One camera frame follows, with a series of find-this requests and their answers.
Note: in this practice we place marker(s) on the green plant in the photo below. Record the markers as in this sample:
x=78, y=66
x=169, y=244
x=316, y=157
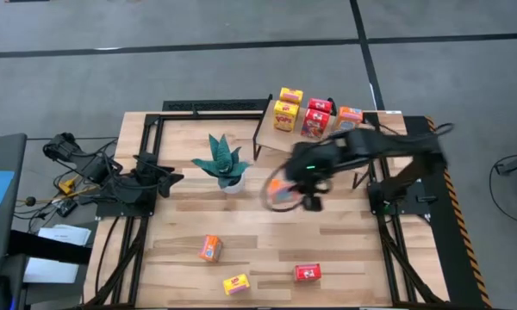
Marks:
x=226, y=165

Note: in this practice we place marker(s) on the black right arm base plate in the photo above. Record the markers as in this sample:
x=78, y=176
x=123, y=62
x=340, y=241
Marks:
x=418, y=211

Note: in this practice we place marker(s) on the red Froot Loops cereal box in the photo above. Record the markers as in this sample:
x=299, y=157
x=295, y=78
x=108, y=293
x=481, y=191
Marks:
x=319, y=104
x=314, y=123
x=307, y=272

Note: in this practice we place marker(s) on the wooden shelf with black legs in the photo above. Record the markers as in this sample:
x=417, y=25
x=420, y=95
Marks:
x=280, y=138

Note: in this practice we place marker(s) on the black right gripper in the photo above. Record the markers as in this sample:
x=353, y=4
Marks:
x=312, y=168

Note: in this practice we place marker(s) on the black mat with hazard stripes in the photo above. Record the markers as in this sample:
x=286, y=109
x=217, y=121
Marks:
x=452, y=258

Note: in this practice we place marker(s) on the orange Frosted Mini-Wheats cereal box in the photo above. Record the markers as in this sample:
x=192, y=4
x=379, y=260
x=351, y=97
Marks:
x=211, y=248
x=348, y=118
x=282, y=192

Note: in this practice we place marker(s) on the yellow Corn Pops cereal box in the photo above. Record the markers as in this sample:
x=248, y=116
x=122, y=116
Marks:
x=285, y=117
x=236, y=284
x=291, y=95

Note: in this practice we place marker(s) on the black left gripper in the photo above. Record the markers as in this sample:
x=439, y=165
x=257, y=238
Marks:
x=148, y=178

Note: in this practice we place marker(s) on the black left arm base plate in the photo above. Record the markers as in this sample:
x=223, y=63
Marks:
x=112, y=211

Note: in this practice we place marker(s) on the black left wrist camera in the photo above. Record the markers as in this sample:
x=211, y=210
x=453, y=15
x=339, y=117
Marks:
x=146, y=158

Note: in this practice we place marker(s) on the black beam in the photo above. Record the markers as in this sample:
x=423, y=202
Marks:
x=47, y=249

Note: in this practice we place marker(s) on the dark grey panel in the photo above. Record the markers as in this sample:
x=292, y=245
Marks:
x=8, y=150

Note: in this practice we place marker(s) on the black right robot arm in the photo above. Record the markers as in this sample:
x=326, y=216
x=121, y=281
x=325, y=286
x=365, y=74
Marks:
x=392, y=146

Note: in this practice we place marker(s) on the black aluminium table frame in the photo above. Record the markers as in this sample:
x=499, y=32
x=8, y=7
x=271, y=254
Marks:
x=207, y=116

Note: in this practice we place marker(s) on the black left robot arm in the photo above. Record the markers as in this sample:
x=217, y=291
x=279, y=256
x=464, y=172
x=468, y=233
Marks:
x=90, y=163

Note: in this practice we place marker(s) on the small black device box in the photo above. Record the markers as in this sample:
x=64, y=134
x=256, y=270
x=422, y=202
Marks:
x=66, y=207

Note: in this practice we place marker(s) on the black round knob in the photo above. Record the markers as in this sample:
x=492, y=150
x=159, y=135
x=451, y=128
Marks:
x=30, y=201

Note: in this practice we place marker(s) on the yellow connector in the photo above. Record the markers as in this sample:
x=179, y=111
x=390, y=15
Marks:
x=66, y=186

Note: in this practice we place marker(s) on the black perforated strip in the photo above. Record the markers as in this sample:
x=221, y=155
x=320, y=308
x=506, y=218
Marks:
x=215, y=105

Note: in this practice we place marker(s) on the white paper sheets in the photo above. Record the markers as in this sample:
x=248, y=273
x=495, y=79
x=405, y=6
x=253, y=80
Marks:
x=64, y=234

